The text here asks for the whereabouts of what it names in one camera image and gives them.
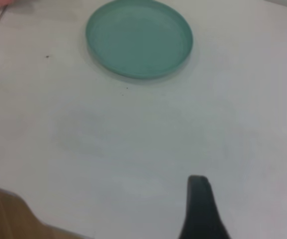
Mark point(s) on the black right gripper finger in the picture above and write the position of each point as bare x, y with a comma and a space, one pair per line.
199, 211

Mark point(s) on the green round plate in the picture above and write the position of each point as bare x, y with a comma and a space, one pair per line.
138, 39

